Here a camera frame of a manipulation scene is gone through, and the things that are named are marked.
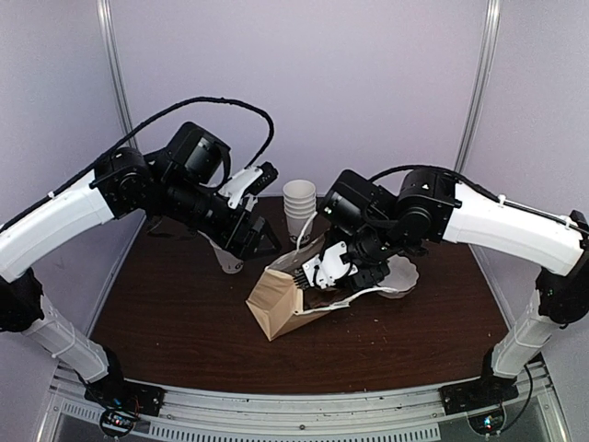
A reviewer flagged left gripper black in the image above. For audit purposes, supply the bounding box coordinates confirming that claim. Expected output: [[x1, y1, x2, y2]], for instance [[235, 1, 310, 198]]
[[155, 175, 283, 262]]

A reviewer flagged stack of white paper cups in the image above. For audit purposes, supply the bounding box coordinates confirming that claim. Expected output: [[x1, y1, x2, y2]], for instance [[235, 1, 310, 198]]
[[283, 180, 317, 245]]

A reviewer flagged brown paper takeout bag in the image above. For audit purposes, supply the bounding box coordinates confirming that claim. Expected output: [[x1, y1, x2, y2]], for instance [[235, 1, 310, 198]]
[[245, 209, 401, 343]]

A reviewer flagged brown cardboard cup carrier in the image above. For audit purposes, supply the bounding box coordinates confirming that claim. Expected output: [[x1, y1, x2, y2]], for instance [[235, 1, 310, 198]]
[[303, 292, 348, 310]]

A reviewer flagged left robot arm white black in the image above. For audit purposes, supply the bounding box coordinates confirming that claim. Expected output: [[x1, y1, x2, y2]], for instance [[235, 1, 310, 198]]
[[1, 145, 281, 409]]

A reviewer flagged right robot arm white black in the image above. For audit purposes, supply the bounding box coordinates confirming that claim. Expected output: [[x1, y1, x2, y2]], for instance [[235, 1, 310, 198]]
[[326, 166, 588, 407]]

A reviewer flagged white scalloped bowl black rim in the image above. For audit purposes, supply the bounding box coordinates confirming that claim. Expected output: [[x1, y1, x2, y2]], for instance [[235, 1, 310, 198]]
[[379, 256, 420, 299]]

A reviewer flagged white cup holding straws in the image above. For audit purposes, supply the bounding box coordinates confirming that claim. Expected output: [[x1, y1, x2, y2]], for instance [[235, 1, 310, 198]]
[[213, 244, 243, 274]]

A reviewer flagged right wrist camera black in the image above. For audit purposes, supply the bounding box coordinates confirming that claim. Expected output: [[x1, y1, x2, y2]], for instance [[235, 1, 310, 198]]
[[318, 169, 378, 236]]

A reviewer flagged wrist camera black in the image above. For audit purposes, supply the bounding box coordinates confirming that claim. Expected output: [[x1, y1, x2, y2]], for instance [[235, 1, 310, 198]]
[[318, 169, 378, 236], [165, 122, 231, 184]]

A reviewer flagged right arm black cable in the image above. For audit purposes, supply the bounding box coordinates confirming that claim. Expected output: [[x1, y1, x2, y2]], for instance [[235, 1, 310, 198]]
[[367, 166, 589, 231]]

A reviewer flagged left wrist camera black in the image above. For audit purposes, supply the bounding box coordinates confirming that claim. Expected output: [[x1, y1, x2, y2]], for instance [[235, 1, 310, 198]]
[[165, 122, 231, 184]]

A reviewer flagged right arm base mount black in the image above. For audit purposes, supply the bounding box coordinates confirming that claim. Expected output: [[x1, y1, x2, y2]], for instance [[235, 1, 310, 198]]
[[439, 366, 519, 415]]

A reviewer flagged aluminium front rail frame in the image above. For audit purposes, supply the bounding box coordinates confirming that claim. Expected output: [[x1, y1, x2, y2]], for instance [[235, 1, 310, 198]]
[[36, 361, 572, 442]]

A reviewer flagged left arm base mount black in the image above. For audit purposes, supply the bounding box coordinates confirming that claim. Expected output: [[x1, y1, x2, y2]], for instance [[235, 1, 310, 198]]
[[78, 364, 165, 417]]

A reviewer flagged right aluminium corner post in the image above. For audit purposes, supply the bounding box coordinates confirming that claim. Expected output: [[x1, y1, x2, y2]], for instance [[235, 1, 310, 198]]
[[454, 0, 502, 172]]

